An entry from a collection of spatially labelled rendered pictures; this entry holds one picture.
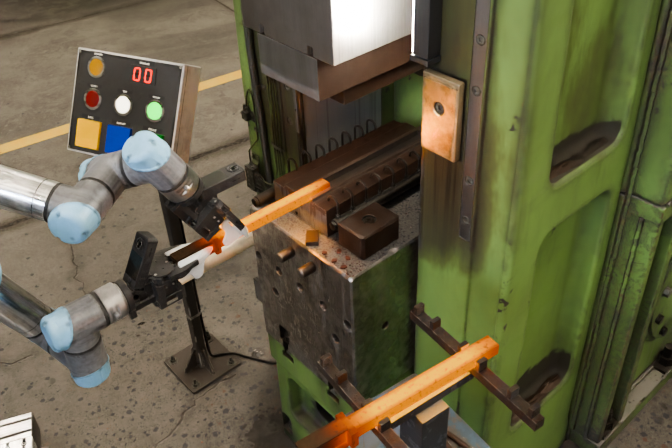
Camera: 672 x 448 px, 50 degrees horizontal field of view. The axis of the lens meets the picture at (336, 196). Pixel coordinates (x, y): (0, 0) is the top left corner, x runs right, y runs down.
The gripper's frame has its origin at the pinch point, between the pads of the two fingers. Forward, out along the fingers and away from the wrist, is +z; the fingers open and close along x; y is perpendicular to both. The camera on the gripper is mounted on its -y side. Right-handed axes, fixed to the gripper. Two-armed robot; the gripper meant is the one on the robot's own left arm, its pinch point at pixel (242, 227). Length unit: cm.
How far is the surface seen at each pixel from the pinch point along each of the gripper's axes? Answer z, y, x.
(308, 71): -20.0, -31.7, 4.7
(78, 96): -10, -1, -69
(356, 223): 11.9, -17.1, 14.7
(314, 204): 9.7, -15.1, 3.5
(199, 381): 88, 45, -51
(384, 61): -8.1, -46.4, 7.7
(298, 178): 11.6, -18.7, -7.4
